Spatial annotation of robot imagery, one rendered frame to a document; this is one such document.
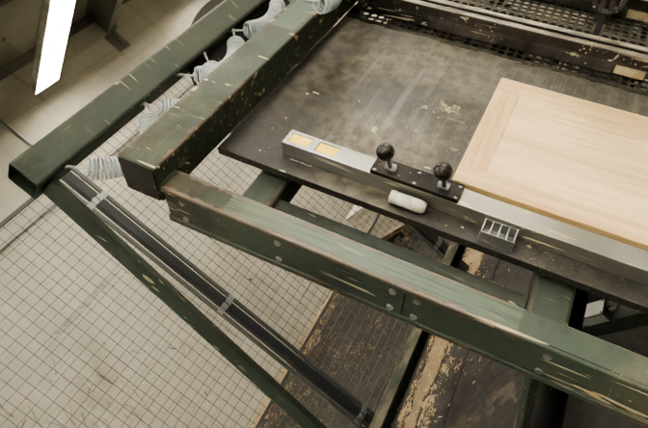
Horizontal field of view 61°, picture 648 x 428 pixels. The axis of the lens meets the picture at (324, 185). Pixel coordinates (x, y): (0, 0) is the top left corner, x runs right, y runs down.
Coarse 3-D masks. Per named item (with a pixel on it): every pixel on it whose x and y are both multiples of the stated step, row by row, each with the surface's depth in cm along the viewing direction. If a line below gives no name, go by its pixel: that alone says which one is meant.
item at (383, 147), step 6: (384, 144) 108; (390, 144) 108; (378, 150) 108; (384, 150) 107; (390, 150) 107; (378, 156) 108; (384, 156) 107; (390, 156) 108; (390, 162) 114; (384, 168) 118; (390, 168) 117; (396, 168) 118
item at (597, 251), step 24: (288, 144) 125; (312, 144) 125; (336, 168) 123; (360, 168) 120; (408, 192) 117; (456, 216) 115; (480, 216) 112; (504, 216) 111; (528, 216) 111; (528, 240) 110; (552, 240) 107; (576, 240) 106; (600, 240) 106; (600, 264) 106; (624, 264) 103
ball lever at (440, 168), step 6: (444, 162) 104; (438, 168) 104; (444, 168) 103; (450, 168) 104; (438, 174) 104; (444, 174) 103; (450, 174) 104; (444, 180) 105; (438, 186) 114; (444, 186) 113; (450, 186) 115
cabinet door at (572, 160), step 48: (528, 96) 142; (480, 144) 129; (528, 144) 130; (576, 144) 130; (624, 144) 130; (480, 192) 119; (528, 192) 118; (576, 192) 119; (624, 192) 119; (624, 240) 110
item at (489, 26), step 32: (384, 0) 170; (416, 0) 166; (448, 32) 167; (480, 32) 162; (512, 32) 158; (544, 32) 154; (576, 32) 154; (576, 64) 155; (608, 64) 151; (640, 64) 147
